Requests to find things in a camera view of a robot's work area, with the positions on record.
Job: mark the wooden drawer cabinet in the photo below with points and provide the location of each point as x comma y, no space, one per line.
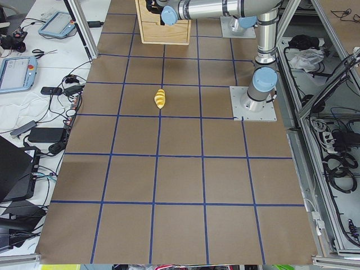
152,32

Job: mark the bread roll toy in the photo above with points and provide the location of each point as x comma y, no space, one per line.
160,98

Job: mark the black power adapter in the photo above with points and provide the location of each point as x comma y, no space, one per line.
45,135

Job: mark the black scissors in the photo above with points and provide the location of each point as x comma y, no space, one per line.
38,53

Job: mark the far teach pendant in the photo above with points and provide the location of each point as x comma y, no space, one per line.
59,26

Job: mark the teach pendant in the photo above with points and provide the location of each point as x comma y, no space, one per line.
18,73
59,26

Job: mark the near teach pendant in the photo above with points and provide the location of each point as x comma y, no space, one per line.
18,73

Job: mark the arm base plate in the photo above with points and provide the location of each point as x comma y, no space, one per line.
246,109
226,33

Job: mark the aluminium frame post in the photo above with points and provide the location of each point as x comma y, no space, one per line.
78,17

